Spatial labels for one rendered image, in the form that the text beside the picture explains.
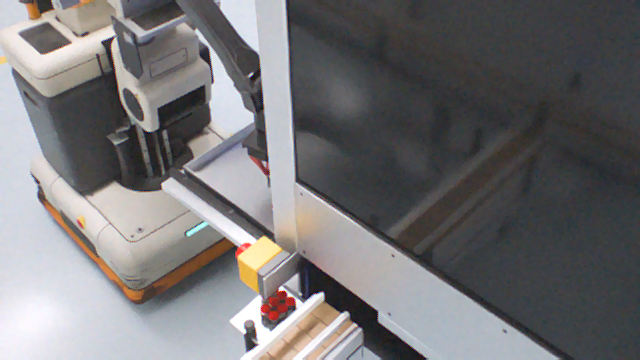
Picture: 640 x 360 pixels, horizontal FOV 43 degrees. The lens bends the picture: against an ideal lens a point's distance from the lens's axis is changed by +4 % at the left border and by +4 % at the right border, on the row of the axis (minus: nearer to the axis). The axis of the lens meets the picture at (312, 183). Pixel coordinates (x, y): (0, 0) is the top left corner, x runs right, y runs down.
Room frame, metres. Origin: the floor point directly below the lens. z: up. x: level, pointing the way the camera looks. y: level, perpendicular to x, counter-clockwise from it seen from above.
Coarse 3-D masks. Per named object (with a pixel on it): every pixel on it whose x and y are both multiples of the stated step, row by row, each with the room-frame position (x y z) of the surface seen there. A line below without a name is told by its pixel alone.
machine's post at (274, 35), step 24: (264, 0) 1.00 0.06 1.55; (264, 24) 1.00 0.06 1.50; (288, 24) 0.98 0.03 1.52; (264, 48) 1.01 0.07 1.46; (288, 48) 0.98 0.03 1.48; (264, 72) 1.01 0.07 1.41; (288, 72) 0.97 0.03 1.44; (264, 96) 1.01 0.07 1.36; (288, 96) 0.97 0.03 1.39; (288, 120) 0.97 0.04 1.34; (288, 144) 0.98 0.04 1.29; (288, 168) 0.98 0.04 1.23; (288, 192) 0.98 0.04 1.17; (288, 216) 0.99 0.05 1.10; (288, 240) 0.99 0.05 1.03; (288, 288) 1.00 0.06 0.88
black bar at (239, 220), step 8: (176, 168) 1.34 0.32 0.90; (176, 176) 1.31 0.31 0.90; (184, 176) 1.31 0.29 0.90; (184, 184) 1.29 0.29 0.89; (192, 184) 1.28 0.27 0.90; (200, 192) 1.26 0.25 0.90; (208, 192) 1.26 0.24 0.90; (208, 200) 1.23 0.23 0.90; (216, 200) 1.23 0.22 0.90; (216, 208) 1.22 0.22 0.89; (224, 208) 1.20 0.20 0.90; (232, 216) 1.18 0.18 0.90; (240, 216) 1.18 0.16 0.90; (240, 224) 1.16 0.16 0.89; (248, 224) 1.15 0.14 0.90; (248, 232) 1.14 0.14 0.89; (256, 232) 1.13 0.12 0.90; (264, 232) 1.13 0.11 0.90; (272, 240) 1.11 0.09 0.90
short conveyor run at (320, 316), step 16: (304, 304) 0.91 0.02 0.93; (320, 304) 0.91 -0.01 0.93; (288, 320) 0.85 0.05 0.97; (304, 320) 0.88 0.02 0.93; (320, 320) 0.88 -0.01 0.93; (336, 320) 0.85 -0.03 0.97; (256, 336) 0.83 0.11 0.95; (272, 336) 0.82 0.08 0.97; (288, 336) 0.85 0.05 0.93; (304, 336) 0.84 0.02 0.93; (320, 336) 0.82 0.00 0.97; (336, 336) 0.84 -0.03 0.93; (352, 336) 0.84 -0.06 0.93; (256, 352) 0.79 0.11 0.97; (272, 352) 0.81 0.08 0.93; (288, 352) 0.81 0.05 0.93; (304, 352) 0.78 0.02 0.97; (320, 352) 0.81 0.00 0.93; (336, 352) 0.81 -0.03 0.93; (352, 352) 0.83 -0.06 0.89
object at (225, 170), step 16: (224, 144) 1.41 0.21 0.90; (240, 144) 1.43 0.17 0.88; (208, 160) 1.37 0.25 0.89; (224, 160) 1.38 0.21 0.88; (240, 160) 1.38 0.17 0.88; (192, 176) 1.31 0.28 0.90; (208, 176) 1.33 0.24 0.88; (224, 176) 1.32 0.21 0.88; (240, 176) 1.32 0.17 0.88; (256, 176) 1.32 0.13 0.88; (224, 192) 1.27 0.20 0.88; (240, 192) 1.27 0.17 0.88; (256, 192) 1.27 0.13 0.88; (240, 208) 1.19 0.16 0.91; (256, 208) 1.22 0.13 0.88; (256, 224) 1.15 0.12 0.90; (272, 224) 1.17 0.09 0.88
